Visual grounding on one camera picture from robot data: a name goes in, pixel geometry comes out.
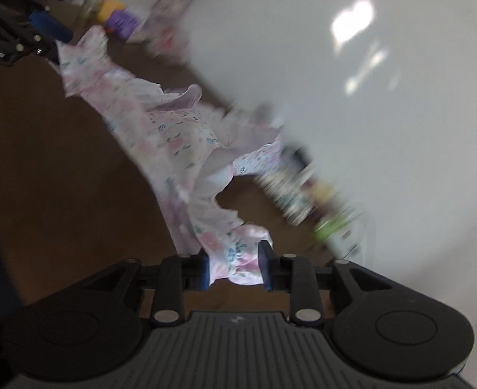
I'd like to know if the teal flower folded cloth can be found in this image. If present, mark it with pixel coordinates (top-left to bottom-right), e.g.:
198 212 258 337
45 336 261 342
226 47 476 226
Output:
255 163 313 226

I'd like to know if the pink floral ruffled garment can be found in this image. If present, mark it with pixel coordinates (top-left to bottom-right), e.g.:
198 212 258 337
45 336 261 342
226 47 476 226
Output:
57 26 282 285

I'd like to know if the green spray bottle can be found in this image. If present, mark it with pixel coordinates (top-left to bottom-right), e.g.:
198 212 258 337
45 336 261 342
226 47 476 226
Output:
313 210 363 242

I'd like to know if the purple tissue pack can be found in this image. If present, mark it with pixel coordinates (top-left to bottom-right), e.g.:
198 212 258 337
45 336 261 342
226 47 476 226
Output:
96 0 140 41

